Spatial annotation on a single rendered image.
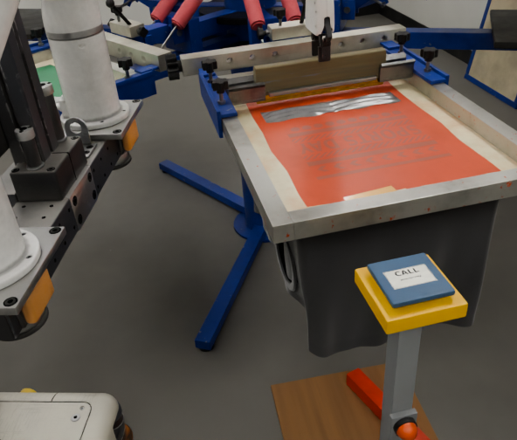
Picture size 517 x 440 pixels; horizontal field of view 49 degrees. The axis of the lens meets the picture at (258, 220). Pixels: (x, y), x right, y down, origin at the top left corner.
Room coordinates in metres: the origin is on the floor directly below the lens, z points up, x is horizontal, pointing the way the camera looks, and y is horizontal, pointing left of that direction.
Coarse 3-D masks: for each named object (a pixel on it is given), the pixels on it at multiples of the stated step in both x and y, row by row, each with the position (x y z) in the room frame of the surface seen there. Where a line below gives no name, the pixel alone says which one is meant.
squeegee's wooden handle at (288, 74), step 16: (272, 64) 1.44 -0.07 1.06; (288, 64) 1.44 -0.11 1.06; (304, 64) 1.44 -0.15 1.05; (320, 64) 1.45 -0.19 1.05; (336, 64) 1.46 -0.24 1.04; (352, 64) 1.46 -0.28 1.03; (368, 64) 1.47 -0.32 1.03; (256, 80) 1.42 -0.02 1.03; (272, 80) 1.42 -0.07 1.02; (288, 80) 1.43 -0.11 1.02; (304, 80) 1.44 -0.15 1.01; (320, 80) 1.45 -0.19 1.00; (336, 80) 1.46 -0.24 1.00
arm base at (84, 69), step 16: (64, 48) 0.96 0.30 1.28; (80, 48) 0.96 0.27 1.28; (96, 48) 0.97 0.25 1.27; (64, 64) 0.96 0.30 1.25; (80, 64) 0.96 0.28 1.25; (96, 64) 0.97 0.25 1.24; (64, 80) 0.97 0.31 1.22; (80, 80) 0.96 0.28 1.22; (96, 80) 0.96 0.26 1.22; (112, 80) 0.99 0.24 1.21; (64, 96) 0.98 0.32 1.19; (80, 96) 0.96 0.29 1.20; (96, 96) 0.96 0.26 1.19; (112, 96) 0.98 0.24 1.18; (64, 112) 0.98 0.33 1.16; (80, 112) 0.96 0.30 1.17; (96, 112) 0.96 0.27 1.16; (112, 112) 0.97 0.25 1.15; (128, 112) 1.00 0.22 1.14; (80, 128) 0.94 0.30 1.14; (96, 128) 0.94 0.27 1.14
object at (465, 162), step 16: (336, 96) 1.45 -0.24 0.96; (352, 96) 1.44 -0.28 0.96; (400, 96) 1.41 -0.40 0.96; (336, 112) 1.35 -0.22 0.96; (352, 112) 1.34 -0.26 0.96; (368, 112) 1.33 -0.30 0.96; (416, 112) 1.31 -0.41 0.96; (432, 128) 1.20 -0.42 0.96; (448, 144) 1.12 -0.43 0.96; (464, 144) 1.11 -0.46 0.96; (432, 160) 1.06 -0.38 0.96; (448, 160) 1.05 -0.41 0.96; (464, 160) 1.04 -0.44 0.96; (480, 160) 1.04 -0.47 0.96; (400, 176) 1.00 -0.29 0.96; (416, 176) 0.99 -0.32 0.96; (432, 176) 0.99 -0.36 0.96; (448, 176) 0.98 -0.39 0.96; (464, 176) 0.98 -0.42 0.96
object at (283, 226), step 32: (448, 96) 1.30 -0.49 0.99; (224, 128) 1.25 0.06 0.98; (480, 128) 1.15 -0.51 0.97; (512, 128) 1.10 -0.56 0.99; (256, 160) 1.06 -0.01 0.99; (256, 192) 0.93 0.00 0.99; (416, 192) 0.88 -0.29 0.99; (448, 192) 0.87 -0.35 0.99; (480, 192) 0.88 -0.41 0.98; (512, 192) 0.89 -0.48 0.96; (288, 224) 0.81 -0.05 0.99; (320, 224) 0.82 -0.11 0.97; (352, 224) 0.83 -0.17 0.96
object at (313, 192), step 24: (312, 96) 1.46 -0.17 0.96; (264, 120) 1.33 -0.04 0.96; (288, 120) 1.32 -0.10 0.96; (312, 120) 1.31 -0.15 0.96; (288, 144) 1.19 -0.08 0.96; (288, 168) 1.07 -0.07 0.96; (384, 168) 1.04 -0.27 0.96; (312, 192) 0.97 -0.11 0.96; (336, 192) 0.96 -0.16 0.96; (360, 192) 0.95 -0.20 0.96
